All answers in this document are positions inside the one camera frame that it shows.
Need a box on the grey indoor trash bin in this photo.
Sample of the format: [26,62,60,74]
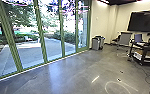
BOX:
[91,37,101,51]

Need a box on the black bin with green lid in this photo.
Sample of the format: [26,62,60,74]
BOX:
[95,35,106,50]

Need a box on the green framed glass door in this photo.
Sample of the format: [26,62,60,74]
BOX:
[0,0,92,83]

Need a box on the open laptop computer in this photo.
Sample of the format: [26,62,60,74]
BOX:
[133,33,144,43]

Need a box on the green garden hedge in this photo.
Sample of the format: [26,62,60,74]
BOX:
[52,30,77,45]

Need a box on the small black swivel chair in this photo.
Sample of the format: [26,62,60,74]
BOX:
[111,34,121,46]

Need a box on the black wheeled cart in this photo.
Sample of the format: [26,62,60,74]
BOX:
[128,30,150,67]

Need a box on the large green tree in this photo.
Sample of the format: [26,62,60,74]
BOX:
[0,0,35,38]

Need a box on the black wall television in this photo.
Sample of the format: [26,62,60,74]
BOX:
[126,9,150,33]

